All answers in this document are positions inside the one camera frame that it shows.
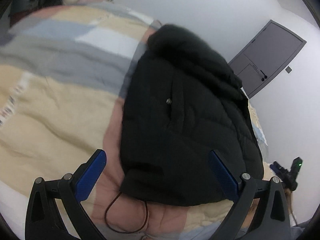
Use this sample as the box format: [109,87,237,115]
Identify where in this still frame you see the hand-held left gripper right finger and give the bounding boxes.
[209,150,292,240]

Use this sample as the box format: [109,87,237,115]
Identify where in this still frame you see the bed with patchwork sheet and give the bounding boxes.
[0,0,269,240]

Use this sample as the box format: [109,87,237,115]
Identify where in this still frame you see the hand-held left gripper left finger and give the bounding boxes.
[24,149,108,240]

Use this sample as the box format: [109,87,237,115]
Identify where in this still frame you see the black puffer jacket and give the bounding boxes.
[104,24,264,233]

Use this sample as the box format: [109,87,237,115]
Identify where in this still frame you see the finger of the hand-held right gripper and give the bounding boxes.
[271,161,288,178]

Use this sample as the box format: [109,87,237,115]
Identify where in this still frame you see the grey door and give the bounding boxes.
[228,19,307,99]

